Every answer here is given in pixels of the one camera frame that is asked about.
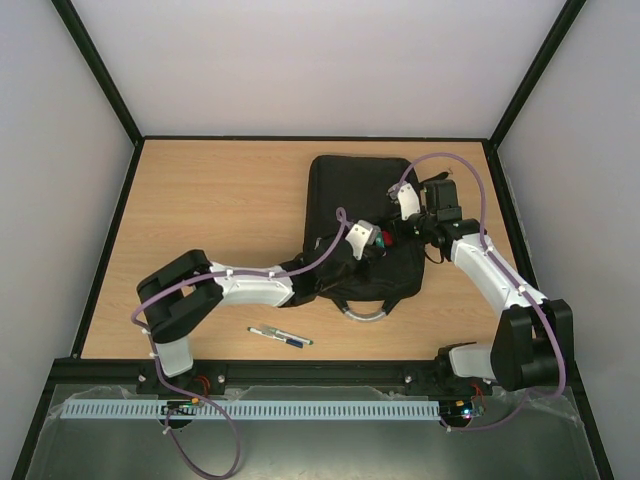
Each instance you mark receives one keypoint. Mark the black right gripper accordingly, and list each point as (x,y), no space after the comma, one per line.
(401,223)

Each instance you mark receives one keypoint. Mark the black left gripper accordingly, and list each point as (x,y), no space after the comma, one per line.
(371,261)

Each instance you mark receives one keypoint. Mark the green highlighter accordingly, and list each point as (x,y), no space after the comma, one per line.
(380,241)

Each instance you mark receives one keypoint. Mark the black student bag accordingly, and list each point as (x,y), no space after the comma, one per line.
(360,185)

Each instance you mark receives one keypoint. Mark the blue whiteboard marker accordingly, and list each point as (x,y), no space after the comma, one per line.
(273,336)

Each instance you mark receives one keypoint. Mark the pink highlighter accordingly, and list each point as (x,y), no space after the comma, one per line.
(388,239)

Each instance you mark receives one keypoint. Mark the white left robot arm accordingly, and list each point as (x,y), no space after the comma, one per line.
(176,298)

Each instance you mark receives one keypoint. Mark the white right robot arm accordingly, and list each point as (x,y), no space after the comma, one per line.
(533,343)

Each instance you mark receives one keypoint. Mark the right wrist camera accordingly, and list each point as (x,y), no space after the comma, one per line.
(407,199)

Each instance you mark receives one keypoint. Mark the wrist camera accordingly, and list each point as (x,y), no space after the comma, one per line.
(361,237)
(407,199)

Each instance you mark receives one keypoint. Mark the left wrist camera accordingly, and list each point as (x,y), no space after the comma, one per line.
(361,237)

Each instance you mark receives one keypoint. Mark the grey slotted cable duct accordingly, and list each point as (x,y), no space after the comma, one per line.
(245,410)

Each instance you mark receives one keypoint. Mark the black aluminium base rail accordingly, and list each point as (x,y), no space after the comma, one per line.
(414,378)

